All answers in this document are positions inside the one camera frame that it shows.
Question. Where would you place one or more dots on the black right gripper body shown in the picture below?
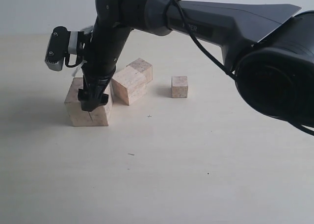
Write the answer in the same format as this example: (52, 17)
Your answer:
(93, 90)

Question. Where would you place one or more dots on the second largest wooden cube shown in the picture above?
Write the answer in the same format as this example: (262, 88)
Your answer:
(129, 85)

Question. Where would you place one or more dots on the third largest wooden cube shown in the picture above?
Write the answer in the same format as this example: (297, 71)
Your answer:
(143, 67)

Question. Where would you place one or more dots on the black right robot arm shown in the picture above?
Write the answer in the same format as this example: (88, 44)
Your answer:
(267, 49)

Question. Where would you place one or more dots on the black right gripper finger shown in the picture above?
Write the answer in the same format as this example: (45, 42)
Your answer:
(90, 105)

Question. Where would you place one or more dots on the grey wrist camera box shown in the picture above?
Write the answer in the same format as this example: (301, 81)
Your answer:
(64, 47)

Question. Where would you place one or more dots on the smallest wooden cube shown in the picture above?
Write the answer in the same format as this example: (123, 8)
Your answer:
(179, 87)

